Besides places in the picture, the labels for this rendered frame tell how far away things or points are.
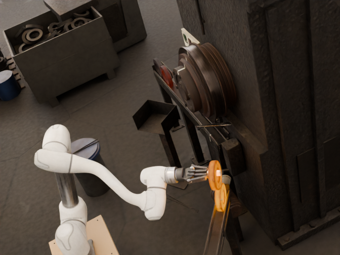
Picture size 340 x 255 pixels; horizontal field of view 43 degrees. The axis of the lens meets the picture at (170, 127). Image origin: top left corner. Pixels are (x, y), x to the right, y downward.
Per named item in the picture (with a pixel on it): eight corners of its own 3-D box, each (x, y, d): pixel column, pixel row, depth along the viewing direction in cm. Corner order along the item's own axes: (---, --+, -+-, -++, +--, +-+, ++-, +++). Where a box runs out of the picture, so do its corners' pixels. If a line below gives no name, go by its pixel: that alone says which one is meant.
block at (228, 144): (242, 163, 270) (236, 135, 255) (248, 170, 264) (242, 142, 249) (226, 170, 269) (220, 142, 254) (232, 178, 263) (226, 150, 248)
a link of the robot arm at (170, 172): (168, 187, 232) (178, 186, 230) (163, 175, 227) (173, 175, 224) (172, 174, 239) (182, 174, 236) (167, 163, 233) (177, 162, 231)
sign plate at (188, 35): (189, 51, 291) (183, 27, 279) (206, 67, 271) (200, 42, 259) (186, 52, 290) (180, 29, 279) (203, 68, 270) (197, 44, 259)
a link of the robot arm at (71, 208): (61, 238, 268) (65, 211, 285) (88, 235, 269) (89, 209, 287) (36, 143, 221) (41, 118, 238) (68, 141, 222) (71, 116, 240)
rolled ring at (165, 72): (165, 71, 333) (168, 69, 334) (157, 63, 349) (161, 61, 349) (171, 91, 344) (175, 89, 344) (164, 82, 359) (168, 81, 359)
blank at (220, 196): (227, 206, 243) (221, 206, 244) (225, 179, 241) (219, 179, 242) (221, 215, 228) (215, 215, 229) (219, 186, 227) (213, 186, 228)
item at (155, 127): (171, 164, 366) (147, 99, 321) (197, 172, 352) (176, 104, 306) (158, 181, 355) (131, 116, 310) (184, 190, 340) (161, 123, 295)
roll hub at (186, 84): (186, 95, 268) (175, 57, 250) (205, 118, 247) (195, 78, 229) (178, 98, 267) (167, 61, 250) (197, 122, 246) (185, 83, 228)
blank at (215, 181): (217, 154, 226) (211, 154, 227) (212, 173, 214) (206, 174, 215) (223, 176, 234) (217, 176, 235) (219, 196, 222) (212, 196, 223)
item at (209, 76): (198, 93, 283) (181, 31, 253) (231, 131, 247) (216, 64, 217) (189, 97, 282) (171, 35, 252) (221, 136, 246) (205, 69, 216)
